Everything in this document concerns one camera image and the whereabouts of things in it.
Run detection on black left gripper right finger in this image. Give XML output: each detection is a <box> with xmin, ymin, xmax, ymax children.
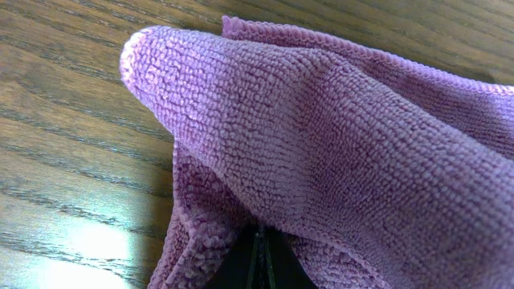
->
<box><xmin>263</xmin><ymin>227</ymin><xmax>317</xmax><ymax>289</ymax></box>

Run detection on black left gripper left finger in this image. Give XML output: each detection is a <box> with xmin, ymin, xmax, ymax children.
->
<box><xmin>205</xmin><ymin>226</ymin><xmax>259</xmax><ymax>289</ymax></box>

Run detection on purple microfiber cloth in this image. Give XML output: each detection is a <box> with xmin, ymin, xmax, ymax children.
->
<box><xmin>120</xmin><ymin>17</ymin><xmax>513</xmax><ymax>288</ymax></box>

